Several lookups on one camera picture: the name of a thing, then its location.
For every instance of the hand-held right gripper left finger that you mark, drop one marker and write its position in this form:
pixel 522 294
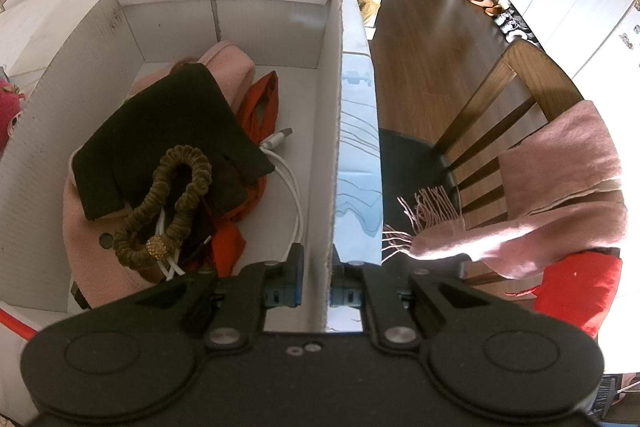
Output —
pixel 297 272

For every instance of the white cabinet with stickers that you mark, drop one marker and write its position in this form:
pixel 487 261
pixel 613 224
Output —
pixel 622 42

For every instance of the pink fabric hat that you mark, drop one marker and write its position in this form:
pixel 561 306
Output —
pixel 225 62

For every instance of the black dotted fingerless glove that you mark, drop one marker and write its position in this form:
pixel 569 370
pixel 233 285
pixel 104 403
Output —
pixel 165 122

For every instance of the row of shoes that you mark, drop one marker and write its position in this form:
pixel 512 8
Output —
pixel 500 9

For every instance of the pink fringed scarf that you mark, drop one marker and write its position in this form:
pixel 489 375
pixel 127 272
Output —
pixel 560 157

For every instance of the yellow plastic bag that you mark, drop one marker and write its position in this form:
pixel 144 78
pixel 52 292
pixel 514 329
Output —
pixel 366 4

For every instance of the pink plush strawberry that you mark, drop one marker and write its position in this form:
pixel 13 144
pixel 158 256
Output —
pixel 7 112

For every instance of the wooden slatted dining chair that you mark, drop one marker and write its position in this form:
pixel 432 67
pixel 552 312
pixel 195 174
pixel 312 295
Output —
pixel 525 72

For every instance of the red cardboard box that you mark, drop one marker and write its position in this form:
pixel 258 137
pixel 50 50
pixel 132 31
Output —
pixel 50 132

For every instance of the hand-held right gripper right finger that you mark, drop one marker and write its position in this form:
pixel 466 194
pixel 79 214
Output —
pixel 340 282

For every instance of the red garment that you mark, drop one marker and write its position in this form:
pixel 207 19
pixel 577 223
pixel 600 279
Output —
pixel 580 287

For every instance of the brown hair scrunchie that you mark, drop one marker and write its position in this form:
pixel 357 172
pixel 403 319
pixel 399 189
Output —
pixel 195 167

